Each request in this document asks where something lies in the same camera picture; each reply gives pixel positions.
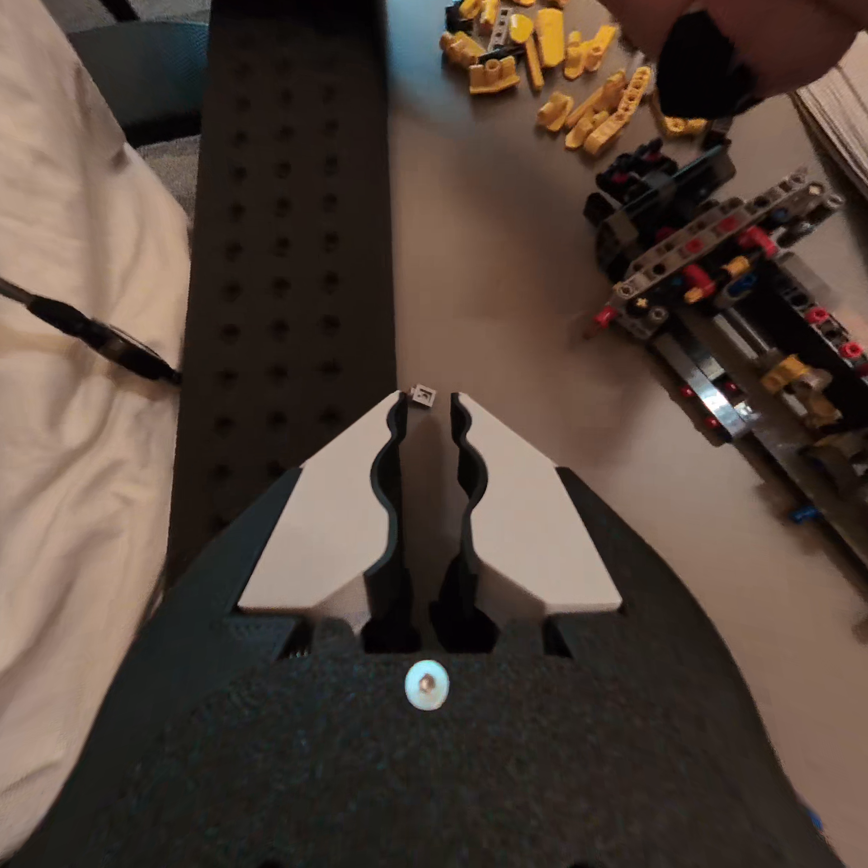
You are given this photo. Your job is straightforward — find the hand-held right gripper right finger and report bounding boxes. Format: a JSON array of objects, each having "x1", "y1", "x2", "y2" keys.
[{"x1": 449, "y1": 392, "x2": 623, "y2": 642}]

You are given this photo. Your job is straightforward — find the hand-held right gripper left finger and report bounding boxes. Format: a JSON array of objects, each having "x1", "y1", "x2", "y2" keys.
[{"x1": 237, "y1": 390, "x2": 411, "y2": 642}]

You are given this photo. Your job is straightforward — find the grey lego chassis assembly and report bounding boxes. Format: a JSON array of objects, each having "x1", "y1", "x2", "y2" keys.
[{"x1": 583, "y1": 139, "x2": 868, "y2": 564}]

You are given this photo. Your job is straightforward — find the pile of yellow lego pieces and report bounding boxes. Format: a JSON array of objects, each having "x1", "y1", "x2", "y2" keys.
[{"x1": 439, "y1": 0, "x2": 712, "y2": 158}]

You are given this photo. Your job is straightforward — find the lego instruction booklet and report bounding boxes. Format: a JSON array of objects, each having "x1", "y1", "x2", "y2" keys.
[{"x1": 790, "y1": 34, "x2": 868, "y2": 199}]

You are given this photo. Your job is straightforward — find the person's left hand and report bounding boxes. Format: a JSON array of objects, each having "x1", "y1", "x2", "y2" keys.
[{"x1": 602, "y1": 0, "x2": 868, "y2": 103}]

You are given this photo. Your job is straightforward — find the dark swivel chair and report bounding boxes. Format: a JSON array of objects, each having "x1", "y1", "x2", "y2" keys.
[{"x1": 68, "y1": 20, "x2": 211, "y2": 149}]

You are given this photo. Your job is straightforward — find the black badge reel lanyard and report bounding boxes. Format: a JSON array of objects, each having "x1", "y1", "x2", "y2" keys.
[{"x1": 0, "y1": 277, "x2": 184, "y2": 389}]

